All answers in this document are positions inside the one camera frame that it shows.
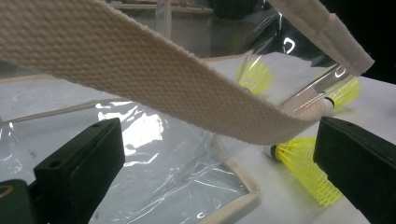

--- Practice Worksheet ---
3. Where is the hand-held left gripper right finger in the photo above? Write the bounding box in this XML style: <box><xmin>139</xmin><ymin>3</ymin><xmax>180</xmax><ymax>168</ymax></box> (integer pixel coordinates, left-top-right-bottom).
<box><xmin>312</xmin><ymin>115</ymin><xmax>396</xmax><ymax>224</ymax></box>

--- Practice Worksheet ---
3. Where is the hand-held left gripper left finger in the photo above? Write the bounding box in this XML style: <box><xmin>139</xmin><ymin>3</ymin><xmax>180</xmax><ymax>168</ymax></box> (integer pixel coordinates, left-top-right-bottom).
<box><xmin>33</xmin><ymin>118</ymin><xmax>126</xmax><ymax>224</ymax></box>

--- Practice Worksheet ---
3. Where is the clear plastic bag beige trim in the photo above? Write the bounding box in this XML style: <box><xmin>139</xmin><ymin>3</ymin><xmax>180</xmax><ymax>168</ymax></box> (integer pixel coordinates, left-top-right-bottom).
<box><xmin>0</xmin><ymin>0</ymin><xmax>375</xmax><ymax>224</ymax></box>

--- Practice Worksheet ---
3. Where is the yellow shuttlecock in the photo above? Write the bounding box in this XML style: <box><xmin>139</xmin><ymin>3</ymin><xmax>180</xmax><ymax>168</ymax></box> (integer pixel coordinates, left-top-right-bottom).
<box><xmin>270</xmin><ymin>136</ymin><xmax>344</xmax><ymax>208</ymax></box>
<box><xmin>322</xmin><ymin>77</ymin><xmax>362</xmax><ymax>109</ymax></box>
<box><xmin>235</xmin><ymin>60</ymin><xmax>273</xmax><ymax>95</ymax></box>

